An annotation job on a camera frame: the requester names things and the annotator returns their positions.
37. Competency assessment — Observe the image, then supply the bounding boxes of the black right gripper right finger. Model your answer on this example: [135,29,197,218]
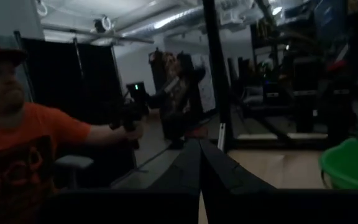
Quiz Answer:
[200,139,277,191]

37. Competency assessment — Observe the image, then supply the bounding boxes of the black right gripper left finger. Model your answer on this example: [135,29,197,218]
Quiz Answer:
[147,139,201,191]

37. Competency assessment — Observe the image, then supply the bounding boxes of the person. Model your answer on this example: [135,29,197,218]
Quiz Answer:
[0,37,127,224]
[149,49,207,149]

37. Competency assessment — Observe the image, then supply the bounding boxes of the green monster face bucket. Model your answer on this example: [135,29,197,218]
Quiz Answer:
[318,138,358,190]

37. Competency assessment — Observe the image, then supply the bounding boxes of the black divider panel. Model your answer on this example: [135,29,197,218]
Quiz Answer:
[14,30,124,125]

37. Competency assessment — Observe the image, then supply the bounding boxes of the white post bracket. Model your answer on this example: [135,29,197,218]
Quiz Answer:
[217,123,227,152]

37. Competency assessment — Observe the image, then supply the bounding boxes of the silver spiral air duct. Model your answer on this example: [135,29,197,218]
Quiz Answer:
[116,4,217,40]

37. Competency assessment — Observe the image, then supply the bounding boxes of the black hanging cord reel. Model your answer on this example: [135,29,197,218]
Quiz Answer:
[92,15,113,34]

